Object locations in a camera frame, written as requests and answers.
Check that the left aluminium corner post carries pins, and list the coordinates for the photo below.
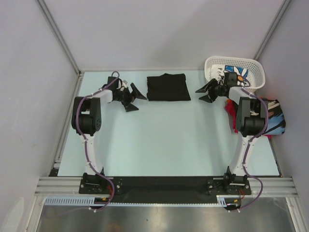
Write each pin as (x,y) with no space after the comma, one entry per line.
(58,35)

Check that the black printed t-shirt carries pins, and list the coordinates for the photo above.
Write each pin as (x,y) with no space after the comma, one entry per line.
(167,88)
(276,121)

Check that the aluminium corner post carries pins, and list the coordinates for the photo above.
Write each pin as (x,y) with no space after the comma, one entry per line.
(58,35)
(283,9)

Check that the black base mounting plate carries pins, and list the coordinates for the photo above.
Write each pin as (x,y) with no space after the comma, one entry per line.
(162,189)

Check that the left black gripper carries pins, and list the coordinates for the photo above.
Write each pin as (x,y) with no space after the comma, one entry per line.
(130,107)

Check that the right aluminium corner post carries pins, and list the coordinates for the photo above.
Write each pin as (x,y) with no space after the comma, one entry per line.
(283,9)

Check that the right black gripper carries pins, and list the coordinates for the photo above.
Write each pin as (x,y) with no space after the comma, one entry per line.
(210,97)

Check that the folded red t-shirt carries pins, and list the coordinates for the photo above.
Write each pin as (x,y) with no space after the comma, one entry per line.
(230,111)

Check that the folded black printed t-shirt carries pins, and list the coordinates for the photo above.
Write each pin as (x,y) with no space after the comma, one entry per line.
(276,121)

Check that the white slotted cable duct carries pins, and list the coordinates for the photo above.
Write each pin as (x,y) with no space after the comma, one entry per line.
(94,202)

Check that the white plastic basket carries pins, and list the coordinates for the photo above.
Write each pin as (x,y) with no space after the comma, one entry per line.
(256,72)

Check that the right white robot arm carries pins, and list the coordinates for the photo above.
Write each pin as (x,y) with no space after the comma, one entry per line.
(236,175)

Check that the aluminium frame rail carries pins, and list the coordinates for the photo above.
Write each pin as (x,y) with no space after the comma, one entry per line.
(65,186)

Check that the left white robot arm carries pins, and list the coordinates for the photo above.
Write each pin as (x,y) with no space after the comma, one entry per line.
(86,120)

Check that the white daisy print t-shirt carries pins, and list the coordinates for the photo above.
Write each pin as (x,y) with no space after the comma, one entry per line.
(218,73)

